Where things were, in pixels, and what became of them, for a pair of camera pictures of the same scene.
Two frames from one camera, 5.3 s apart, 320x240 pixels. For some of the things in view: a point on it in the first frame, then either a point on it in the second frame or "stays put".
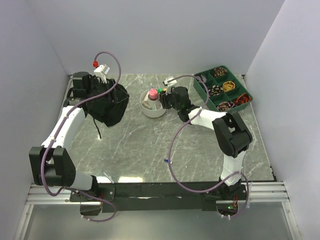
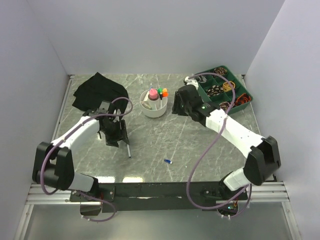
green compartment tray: x=227 y=92 stays put
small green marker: x=146 y=105 stays put
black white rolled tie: x=215 y=90 stays put
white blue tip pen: x=113 y=182 -> x=129 y=151
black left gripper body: x=101 y=87 -> x=113 y=127
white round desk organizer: x=151 y=108 stays put
